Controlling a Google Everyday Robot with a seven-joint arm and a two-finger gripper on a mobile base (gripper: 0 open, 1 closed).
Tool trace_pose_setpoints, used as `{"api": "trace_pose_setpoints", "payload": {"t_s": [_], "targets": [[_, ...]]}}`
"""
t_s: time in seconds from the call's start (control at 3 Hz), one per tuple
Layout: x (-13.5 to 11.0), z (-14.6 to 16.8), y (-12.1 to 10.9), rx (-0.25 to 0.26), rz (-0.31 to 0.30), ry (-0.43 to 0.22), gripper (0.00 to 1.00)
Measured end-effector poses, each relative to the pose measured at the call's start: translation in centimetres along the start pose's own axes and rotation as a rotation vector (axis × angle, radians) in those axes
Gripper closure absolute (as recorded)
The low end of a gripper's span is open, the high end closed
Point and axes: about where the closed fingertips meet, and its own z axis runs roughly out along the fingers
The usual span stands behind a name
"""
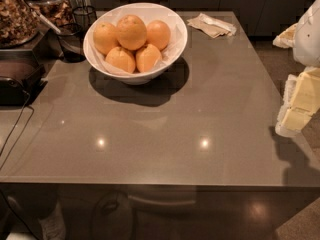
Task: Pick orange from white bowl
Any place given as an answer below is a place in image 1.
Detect orange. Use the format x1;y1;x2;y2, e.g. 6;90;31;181
135;44;162;73
105;46;136;73
147;20;171;50
116;15;147;50
93;22;119;55

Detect white ceramic bowl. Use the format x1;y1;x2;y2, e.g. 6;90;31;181
82;2;189;86

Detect large glass snack jar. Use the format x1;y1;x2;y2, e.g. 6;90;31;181
0;0;39;49

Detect black wire cup holder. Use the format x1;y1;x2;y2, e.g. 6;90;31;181
73;5;97;31

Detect folded paper napkin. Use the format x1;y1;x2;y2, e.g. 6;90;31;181
187;13;237;38

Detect black appliance with tray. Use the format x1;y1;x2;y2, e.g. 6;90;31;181
0;51;46;106

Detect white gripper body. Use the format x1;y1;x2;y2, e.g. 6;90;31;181
293;0;320;67

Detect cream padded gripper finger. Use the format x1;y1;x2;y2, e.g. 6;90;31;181
275;67;320;138

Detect black power cable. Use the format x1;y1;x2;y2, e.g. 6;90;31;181
0;77;35;170

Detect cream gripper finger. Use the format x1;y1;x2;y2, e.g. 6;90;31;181
273;24;297;48

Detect dark glass cup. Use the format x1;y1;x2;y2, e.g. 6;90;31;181
57;23;85;63

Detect white scoop handle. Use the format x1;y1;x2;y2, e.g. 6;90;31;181
31;8;61;34

